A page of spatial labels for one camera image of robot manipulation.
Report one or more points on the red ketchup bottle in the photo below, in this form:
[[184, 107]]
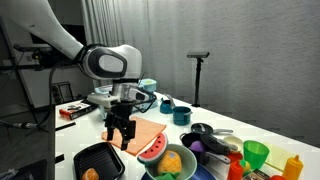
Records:
[[278, 178], [235, 171]]

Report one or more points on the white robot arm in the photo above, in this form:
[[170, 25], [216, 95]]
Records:
[[33, 16]]

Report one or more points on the black toy pot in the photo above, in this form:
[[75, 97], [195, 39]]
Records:
[[187, 138]]

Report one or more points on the brown printed packet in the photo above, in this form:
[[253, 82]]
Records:
[[259, 175]]

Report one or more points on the yellow green toy fruit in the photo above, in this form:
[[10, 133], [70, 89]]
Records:
[[246, 165]]

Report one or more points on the camera on tripod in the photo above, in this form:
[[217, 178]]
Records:
[[36, 47]]

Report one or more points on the light blue toaster oven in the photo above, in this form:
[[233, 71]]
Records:
[[149, 85]]

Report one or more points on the black wall screen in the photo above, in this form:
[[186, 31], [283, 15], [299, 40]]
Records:
[[75, 33]]

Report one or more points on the pineapple plush toy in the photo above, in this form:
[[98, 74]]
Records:
[[170, 161]]

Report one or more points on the light green bowl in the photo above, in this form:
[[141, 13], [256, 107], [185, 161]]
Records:
[[190, 160]]

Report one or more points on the yellow mustard bottle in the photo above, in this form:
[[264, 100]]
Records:
[[292, 170]]

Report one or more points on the teal toy pot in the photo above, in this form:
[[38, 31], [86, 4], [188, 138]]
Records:
[[181, 116]]

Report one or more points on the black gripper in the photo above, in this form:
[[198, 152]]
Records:
[[120, 111]]

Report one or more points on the teal toy kettle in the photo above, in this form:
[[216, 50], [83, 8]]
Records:
[[165, 107]]

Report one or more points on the green translucent cup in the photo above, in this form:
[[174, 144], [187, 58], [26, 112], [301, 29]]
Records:
[[255, 153]]

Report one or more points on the grey curtain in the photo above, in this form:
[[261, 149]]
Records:
[[110, 20]]

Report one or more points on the red and black box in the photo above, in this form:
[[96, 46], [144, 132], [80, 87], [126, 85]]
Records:
[[78, 109]]

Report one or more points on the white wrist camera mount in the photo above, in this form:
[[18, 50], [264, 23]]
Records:
[[100, 99]]

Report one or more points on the orange cloth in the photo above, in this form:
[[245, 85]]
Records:
[[146, 130]]

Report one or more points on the purple eggplant toy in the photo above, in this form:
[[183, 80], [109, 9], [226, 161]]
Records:
[[197, 146]]

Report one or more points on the black grill tray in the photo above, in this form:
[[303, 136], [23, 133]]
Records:
[[100, 160]]

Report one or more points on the small black frying pan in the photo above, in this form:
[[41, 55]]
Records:
[[200, 128]]

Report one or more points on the small white bowl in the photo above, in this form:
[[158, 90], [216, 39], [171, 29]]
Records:
[[235, 141]]

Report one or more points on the watermelon slice plush toy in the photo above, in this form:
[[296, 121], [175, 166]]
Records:
[[153, 150]]

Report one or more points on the pale yellow cutting board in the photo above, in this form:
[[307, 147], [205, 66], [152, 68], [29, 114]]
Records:
[[278, 156]]

